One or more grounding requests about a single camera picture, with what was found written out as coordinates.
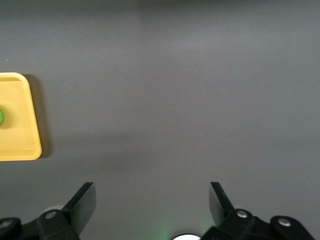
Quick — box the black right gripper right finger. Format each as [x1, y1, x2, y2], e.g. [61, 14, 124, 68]
[199, 181, 256, 240]

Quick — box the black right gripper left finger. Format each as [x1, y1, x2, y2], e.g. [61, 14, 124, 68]
[36, 181, 97, 240]

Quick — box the yellow rectangular plastic tray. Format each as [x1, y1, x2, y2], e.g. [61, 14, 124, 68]
[0, 72, 43, 161]

